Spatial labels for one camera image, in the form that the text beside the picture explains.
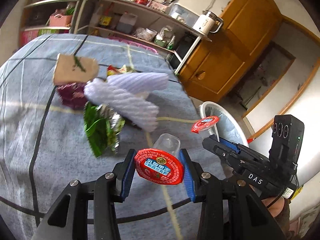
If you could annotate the black camera box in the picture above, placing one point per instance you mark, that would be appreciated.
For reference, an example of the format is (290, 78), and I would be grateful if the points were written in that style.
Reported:
(287, 134)

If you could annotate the white electric kettle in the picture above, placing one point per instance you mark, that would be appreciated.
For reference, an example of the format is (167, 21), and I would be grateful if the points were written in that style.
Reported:
(208, 23)

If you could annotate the red lidded plastic cup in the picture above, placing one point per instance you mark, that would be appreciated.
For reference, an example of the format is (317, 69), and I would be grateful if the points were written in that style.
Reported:
(160, 164)

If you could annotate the purple snack wrapper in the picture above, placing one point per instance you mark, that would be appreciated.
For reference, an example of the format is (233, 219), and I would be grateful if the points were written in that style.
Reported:
(72, 95)

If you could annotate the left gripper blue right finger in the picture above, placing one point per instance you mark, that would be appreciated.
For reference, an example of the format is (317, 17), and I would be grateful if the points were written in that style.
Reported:
(191, 178)

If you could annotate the clear plastic storage box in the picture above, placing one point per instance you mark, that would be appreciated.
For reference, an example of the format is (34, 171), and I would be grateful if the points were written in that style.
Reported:
(182, 14)

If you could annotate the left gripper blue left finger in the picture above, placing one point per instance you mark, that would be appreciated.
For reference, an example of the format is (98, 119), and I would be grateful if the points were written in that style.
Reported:
(125, 172)

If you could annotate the metal kitchen shelf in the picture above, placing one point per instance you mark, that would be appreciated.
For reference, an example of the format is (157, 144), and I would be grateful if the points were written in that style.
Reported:
(37, 18)

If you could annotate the pink basket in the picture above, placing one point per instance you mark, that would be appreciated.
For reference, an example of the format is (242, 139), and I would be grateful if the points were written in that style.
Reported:
(60, 19)

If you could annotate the cooking oil bottle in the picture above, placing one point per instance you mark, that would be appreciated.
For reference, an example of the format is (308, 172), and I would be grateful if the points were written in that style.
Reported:
(106, 17)

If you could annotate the white trash bin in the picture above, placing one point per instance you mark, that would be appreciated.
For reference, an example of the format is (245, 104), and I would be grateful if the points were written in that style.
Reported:
(227, 127)

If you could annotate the right hand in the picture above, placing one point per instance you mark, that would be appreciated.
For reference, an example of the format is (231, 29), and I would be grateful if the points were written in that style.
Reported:
(276, 208)

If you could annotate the grey plastic jug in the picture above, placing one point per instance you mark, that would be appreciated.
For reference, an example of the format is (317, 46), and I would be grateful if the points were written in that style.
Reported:
(126, 23)

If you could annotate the white foam fruit net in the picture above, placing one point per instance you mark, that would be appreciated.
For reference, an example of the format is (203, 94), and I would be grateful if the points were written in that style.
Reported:
(138, 110)

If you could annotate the brown cardboard piece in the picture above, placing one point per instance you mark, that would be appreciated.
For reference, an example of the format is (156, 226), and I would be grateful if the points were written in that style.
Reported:
(74, 69)

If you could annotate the wooden door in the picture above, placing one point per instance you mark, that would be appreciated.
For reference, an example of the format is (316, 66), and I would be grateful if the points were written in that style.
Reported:
(217, 65)

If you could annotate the green snack bag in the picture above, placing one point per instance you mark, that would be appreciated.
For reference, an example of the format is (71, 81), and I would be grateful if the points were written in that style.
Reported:
(102, 126)

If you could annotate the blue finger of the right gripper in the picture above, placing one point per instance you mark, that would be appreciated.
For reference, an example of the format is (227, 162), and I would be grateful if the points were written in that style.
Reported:
(229, 144)

